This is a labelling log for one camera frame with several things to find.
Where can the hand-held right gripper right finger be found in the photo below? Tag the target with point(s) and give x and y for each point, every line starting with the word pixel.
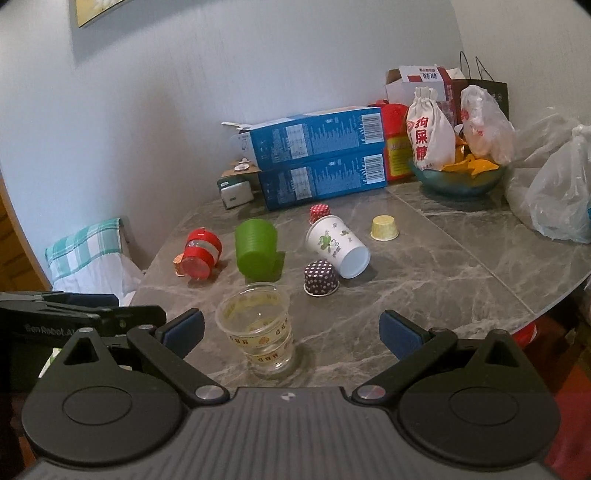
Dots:
pixel 398 333

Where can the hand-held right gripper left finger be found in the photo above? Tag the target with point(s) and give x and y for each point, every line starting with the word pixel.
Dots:
pixel 183 331

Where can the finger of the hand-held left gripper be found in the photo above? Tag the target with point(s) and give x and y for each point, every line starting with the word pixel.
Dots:
pixel 129 316

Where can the clear plastic cup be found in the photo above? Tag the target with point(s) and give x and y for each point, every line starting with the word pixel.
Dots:
pixel 254 341

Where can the red cup with silver band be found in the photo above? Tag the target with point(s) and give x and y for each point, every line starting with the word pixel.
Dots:
pixel 201 251

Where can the purple polka dot paper cup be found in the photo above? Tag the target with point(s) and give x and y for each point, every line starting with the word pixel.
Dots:
pixel 321 277

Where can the yellow paper baking cup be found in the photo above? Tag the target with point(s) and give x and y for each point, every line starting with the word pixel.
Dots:
pixel 384 228

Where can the green plastic cup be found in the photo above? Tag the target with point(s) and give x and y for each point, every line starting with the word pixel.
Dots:
pixel 254 249

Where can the white printed paper cup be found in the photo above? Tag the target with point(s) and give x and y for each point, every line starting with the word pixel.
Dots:
pixel 334 244

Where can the red polka dot paper cup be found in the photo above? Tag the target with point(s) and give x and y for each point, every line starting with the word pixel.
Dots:
pixel 320 212

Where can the white cloth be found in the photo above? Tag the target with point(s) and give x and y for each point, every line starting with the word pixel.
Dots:
pixel 106 281

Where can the wooden door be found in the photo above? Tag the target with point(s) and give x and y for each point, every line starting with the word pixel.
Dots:
pixel 16 240

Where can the red stool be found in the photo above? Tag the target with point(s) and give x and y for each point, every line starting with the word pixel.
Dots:
pixel 525 334

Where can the white plastic device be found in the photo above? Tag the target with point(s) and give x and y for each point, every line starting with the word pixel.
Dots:
pixel 235 194

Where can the teal glass bowl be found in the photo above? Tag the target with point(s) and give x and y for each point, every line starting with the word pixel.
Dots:
pixel 443 184

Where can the blue cardboard box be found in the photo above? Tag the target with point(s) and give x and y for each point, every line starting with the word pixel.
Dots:
pixel 318 180
pixel 314 136

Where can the red plastic container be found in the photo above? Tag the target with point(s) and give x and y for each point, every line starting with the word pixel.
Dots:
pixel 397 147

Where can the orange snack packets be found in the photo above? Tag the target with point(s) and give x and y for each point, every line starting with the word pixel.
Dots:
pixel 475 164

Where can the clear plastic bag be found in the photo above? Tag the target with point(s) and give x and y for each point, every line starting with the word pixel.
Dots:
pixel 563 194
pixel 535 138

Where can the white plastic bag red print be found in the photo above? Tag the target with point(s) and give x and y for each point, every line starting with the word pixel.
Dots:
pixel 487 124

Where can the red and white cardboard box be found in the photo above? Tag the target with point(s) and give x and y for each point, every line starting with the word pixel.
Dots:
pixel 420 76

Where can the dark paper shopping bag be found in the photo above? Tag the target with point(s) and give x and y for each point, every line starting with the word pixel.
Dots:
pixel 496 92

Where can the framed wall picture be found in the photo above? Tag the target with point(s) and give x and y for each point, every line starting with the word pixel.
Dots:
pixel 99 11

